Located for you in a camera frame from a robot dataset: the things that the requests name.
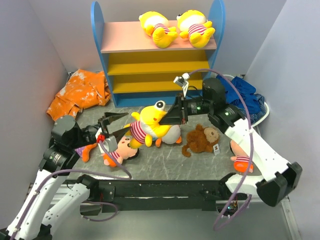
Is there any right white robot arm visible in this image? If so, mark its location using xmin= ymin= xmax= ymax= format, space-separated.
xmin=159 ymin=76 xmax=303 ymax=207

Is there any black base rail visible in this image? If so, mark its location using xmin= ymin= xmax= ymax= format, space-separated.
xmin=59 ymin=178 xmax=251 ymax=213

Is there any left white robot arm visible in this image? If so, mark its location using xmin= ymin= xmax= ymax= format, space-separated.
xmin=0 ymin=112 xmax=130 ymax=240

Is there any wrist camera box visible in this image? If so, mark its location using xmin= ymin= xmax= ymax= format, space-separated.
xmin=173 ymin=72 xmax=190 ymax=97
xmin=96 ymin=133 xmax=118 ymax=152

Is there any boy doll striped shirt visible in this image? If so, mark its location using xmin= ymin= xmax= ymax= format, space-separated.
xmin=102 ymin=136 xmax=140 ymax=167

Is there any orange white tie-dye cloth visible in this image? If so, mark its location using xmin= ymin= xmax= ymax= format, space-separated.
xmin=46 ymin=69 xmax=111 ymax=121

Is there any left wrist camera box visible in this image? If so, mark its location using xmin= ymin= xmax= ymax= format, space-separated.
xmin=96 ymin=133 xmax=118 ymax=152

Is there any aluminium frame rail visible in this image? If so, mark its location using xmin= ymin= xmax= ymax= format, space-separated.
xmin=281 ymin=196 xmax=302 ymax=240

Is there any blue pink yellow toy shelf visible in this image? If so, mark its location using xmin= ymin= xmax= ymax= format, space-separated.
xmin=90 ymin=0 xmax=226 ymax=108

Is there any plush purple dotted dress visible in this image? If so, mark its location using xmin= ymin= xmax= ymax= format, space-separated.
xmin=75 ymin=143 xmax=98 ymax=163

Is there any yellow frog plush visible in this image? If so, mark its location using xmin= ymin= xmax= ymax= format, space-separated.
xmin=176 ymin=9 xmax=216 ymax=49
xmin=138 ymin=11 xmax=178 ymax=49
xmin=124 ymin=100 xmax=172 ymax=149

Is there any brown monkey plush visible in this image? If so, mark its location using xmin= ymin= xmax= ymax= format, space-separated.
xmin=181 ymin=124 xmax=220 ymax=158

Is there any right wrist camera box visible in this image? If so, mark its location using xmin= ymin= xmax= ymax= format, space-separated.
xmin=173 ymin=72 xmax=190 ymax=97

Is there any white plush blue dotted dress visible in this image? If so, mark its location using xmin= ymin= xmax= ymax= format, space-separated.
xmin=153 ymin=125 xmax=182 ymax=148

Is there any white plastic laundry basket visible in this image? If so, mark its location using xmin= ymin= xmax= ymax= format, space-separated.
xmin=217 ymin=73 xmax=271 ymax=127

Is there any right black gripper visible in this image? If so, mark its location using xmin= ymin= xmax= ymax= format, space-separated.
xmin=159 ymin=92 xmax=213 ymax=125

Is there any blue clothes pile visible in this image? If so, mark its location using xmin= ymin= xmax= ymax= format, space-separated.
xmin=216 ymin=74 xmax=266 ymax=123

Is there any yellow frog plush front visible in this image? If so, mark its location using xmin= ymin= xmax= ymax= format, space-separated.
xmin=176 ymin=9 xmax=216 ymax=49

